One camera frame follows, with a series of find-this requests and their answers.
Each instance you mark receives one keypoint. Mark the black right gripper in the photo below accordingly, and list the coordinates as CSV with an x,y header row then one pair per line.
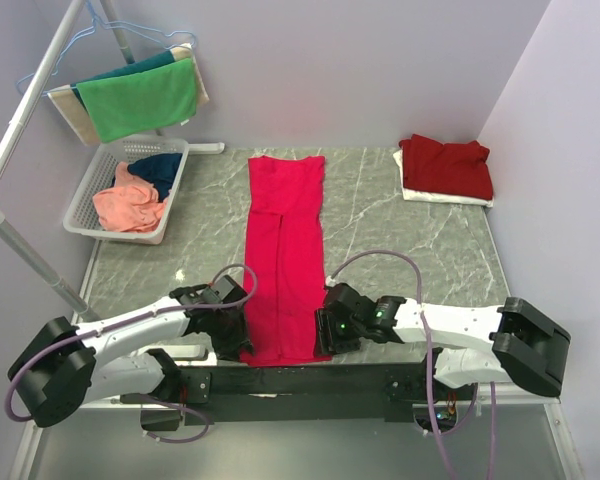
x,y
325,322

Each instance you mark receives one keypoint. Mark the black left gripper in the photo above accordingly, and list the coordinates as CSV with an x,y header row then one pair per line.
x,y
226,349

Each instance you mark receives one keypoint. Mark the pink red t-shirt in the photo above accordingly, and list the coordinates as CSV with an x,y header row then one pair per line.
x,y
284,248

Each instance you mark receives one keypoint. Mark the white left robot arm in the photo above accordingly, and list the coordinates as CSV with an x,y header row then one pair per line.
x,y
66,366

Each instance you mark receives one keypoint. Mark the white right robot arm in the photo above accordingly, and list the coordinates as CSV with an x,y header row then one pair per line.
x,y
512,343

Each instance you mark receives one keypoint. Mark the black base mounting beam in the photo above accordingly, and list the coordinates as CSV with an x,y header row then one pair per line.
x,y
386,391

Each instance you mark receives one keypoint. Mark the white folded t-shirt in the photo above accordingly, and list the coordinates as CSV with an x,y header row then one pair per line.
x,y
430,197

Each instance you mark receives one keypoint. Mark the salmon t-shirt in basket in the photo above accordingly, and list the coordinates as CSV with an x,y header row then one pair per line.
x,y
131,205

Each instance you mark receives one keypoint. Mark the white laundry basket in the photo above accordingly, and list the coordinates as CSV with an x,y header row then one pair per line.
x,y
81,217

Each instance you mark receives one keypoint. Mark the navy t-shirt in basket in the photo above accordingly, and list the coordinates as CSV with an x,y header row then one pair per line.
x,y
159,170

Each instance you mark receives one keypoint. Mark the dark red folded t-shirt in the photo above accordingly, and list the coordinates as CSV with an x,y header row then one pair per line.
x,y
447,167

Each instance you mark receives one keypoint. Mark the green hanging towel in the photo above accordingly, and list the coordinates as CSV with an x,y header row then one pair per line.
x,y
153,99

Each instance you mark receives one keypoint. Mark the white clothes rack pole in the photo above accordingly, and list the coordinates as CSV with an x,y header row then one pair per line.
x,y
41,175

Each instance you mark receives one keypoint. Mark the teal hanging towel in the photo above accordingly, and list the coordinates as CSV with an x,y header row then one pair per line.
x,y
120,70

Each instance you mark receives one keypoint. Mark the beige hanging towel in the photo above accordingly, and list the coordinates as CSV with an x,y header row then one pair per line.
x,y
69,107

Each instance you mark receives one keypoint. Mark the aluminium rail frame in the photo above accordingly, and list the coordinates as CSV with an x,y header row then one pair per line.
x,y
512,441

